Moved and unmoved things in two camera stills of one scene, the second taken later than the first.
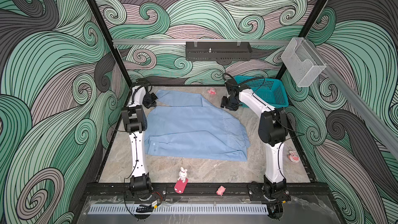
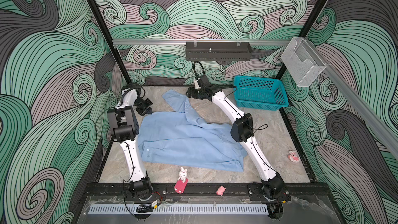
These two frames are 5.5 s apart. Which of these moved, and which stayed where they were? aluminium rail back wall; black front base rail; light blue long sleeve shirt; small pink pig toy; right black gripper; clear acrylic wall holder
Moved: light blue long sleeve shirt; right black gripper
Stayed: aluminium rail back wall; small pink pig toy; black front base rail; clear acrylic wall holder
